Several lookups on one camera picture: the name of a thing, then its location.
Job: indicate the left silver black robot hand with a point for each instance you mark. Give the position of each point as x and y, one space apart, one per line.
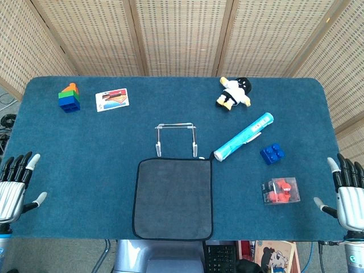
10 196

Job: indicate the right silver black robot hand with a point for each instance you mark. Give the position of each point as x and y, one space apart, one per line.
351 204

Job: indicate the blue and grey cloth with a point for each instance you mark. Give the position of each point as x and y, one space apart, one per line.
173 199

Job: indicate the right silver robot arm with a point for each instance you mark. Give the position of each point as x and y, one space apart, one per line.
355 253

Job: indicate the clear box with red pieces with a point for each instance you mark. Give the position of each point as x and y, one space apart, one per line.
280 191

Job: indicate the teal carpet table mat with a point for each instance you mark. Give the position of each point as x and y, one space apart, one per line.
85 159

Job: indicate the cartoon printed wooden board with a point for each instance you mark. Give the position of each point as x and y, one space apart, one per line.
274 256

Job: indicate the blue four-stud toy brick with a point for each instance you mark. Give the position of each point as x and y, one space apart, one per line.
272 155

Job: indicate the blue building block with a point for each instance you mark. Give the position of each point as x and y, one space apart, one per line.
69 105

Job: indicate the green building block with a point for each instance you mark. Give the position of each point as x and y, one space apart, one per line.
68 94

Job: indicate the orange building block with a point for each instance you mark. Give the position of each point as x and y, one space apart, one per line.
71 87

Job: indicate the light blue wrap roll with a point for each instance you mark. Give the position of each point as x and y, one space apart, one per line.
241 138

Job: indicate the illustrated picture card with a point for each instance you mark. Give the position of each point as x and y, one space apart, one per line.
112 100

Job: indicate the black keyboard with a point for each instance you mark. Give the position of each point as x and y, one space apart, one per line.
220 257

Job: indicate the grey robot torso base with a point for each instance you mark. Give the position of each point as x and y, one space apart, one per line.
159 256

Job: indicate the plush doll in white robe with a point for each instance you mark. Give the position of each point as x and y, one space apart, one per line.
234 92

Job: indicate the woven bamboo folding screen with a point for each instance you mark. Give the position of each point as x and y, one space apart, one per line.
182 34

